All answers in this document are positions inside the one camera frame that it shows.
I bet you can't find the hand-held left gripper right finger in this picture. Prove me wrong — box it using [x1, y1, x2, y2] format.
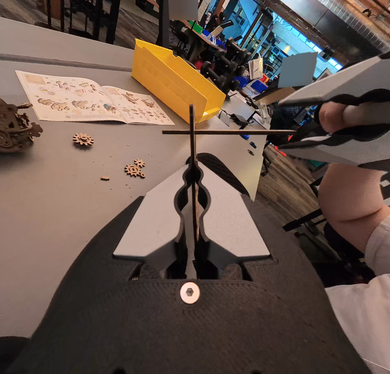
[196, 161, 272, 279]

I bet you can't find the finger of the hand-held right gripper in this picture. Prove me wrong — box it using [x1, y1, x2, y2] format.
[278, 50, 390, 108]
[278, 125, 390, 167]

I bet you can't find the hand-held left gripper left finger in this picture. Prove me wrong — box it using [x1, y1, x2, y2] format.
[113, 163, 192, 279]

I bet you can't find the thin wooden part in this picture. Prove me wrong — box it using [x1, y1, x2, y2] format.
[162, 129, 297, 135]

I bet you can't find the wooden gear with round hub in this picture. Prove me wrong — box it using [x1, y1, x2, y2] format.
[72, 133, 94, 147]

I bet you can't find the person's right forearm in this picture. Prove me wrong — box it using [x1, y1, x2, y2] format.
[318, 163, 390, 254]

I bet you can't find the dark assembled wooden model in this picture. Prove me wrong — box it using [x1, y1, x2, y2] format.
[0, 98, 44, 154]

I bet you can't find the person's right hand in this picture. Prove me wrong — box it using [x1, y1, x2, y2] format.
[317, 101, 348, 134]

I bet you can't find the tan laptop on stand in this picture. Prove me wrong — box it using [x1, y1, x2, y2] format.
[254, 87, 297, 106]

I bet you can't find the black dumbbell rack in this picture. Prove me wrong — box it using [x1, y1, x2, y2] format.
[200, 38, 252, 95]

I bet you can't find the person's white shirt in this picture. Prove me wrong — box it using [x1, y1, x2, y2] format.
[324, 214, 390, 374]

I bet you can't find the yellow plastic bin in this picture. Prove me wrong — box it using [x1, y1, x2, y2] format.
[131, 38, 226, 124]

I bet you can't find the assembly instruction booklet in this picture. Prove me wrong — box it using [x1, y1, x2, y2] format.
[15, 70, 176, 126]

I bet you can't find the black floor stand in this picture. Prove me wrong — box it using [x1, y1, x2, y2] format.
[156, 0, 170, 49]

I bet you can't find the black metal rack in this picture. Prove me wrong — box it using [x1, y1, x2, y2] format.
[37, 0, 123, 46]

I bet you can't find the large silver air duct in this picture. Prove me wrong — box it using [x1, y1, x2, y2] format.
[262, 0, 390, 53]

